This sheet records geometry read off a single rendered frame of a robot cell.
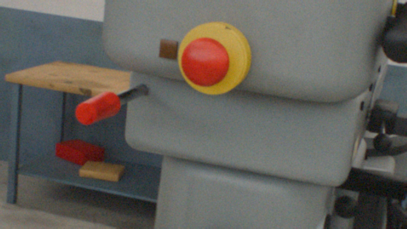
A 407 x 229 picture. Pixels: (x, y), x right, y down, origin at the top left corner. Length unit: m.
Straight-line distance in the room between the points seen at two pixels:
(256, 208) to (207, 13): 0.25
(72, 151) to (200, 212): 4.54
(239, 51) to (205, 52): 0.04
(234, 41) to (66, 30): 5.04
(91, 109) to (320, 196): 0.30
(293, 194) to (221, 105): 0.13
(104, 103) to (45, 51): 5.08
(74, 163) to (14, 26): 1.19
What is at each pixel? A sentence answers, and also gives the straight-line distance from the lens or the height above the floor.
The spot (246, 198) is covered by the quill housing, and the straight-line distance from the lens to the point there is 0.81.
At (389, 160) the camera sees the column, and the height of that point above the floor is 1.52.
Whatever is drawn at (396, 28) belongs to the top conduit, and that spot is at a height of 1.80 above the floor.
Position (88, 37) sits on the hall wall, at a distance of 5.57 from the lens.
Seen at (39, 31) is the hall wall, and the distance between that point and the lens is 5.75.
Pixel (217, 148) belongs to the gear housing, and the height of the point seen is 1.65.
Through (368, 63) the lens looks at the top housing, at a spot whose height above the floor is 1.77.
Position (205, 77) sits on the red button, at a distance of 0.60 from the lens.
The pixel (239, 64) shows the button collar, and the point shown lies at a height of 1.76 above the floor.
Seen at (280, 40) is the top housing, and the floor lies 1.78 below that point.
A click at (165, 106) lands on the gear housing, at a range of 0.77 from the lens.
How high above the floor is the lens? 1.86
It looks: 15 degrees down
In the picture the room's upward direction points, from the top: 7 degrees clockwise
